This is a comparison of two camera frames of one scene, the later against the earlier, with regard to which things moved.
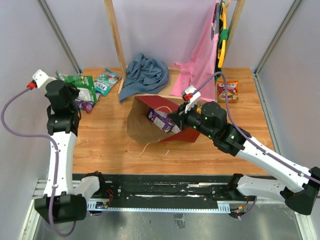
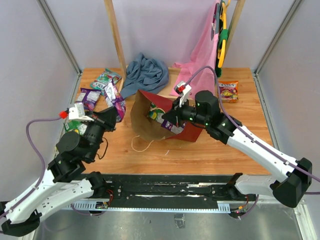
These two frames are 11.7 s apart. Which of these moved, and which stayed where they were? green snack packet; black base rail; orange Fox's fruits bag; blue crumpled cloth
Moved: green snack packet
Stayed: orange Fox's fruits bag; black base rail; blue crumpled cloth
